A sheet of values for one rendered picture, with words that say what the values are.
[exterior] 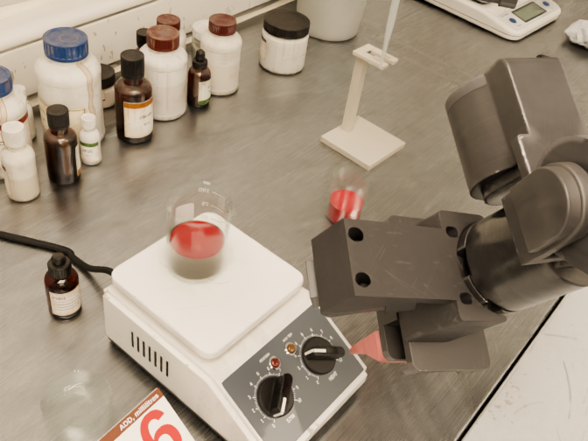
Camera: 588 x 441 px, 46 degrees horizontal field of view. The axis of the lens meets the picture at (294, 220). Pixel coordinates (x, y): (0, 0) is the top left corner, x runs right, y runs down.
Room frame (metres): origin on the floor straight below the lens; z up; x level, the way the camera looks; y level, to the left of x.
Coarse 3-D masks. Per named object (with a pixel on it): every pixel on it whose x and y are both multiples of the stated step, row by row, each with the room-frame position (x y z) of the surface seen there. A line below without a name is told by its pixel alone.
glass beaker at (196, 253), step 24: (168, 192) 0.40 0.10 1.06; (192, 192) 0.42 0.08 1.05; (216, 192) 0.42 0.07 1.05; (168, 216) 0.39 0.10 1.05; (192, 216) 0.42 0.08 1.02; (216, 216) 0.42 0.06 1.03; (168, 240) 0.39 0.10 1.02; (192, 240) 0.38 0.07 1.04; (216, 240) 0.38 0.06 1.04; (168, 264) 0.39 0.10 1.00; (192, 264) 0.38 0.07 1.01; (216, 264) 0.39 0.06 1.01
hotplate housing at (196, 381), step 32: (128, 320) 0.35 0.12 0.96; (288, 320) 0.37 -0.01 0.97; (128, 352) 0.35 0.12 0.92; (160, 352) 0.33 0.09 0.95; (192, 352) 0.32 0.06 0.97; (224, 352) 0.33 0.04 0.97; (192, 384) 0.31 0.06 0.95; (352, 384) 0.35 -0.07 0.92; (224, 416) 0.29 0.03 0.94; (320, 416) 0.32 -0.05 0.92
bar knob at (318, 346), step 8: (304, 344) 0.36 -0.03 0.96; (312, 344) 0.36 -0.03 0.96; (320, 344) 0.37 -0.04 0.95; (328, 344) 0.37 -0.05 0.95; (304, 352) 0.35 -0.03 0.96; (312, 352) 0.35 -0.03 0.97; (320, 352) 0.35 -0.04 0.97; (328, 352) 0.35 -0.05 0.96; (336, 352) 0.36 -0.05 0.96; (344, 352) 0.36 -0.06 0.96; (304, 360) 0.35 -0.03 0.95; (312, 360) 0.35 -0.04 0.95; (320, 360) 0.35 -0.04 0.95; (328, 360) 0.36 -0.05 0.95; (312, 368) 0.34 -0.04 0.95; (320, 368) 0.35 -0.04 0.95; (328, 368) 0.35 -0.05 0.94
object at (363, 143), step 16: (368, 48) 0.77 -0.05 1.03; (384, 64) 0.73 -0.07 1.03; (352, 80) 0.76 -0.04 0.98; (352, 96) 0.76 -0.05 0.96; (352, 112) 0.76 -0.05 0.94; (336, 128) 0.76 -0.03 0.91; (352, 128) 0.76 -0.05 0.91; (368, 128) 0.78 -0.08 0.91; (336, 144) 0.72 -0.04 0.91; (352, 144) 0.73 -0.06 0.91; (368, 144) 0.74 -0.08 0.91; (384, 144) 0.74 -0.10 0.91; (400, 144) 0.75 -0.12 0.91; (352, 160) 0.71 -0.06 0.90; (368, 160) 0.70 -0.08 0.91
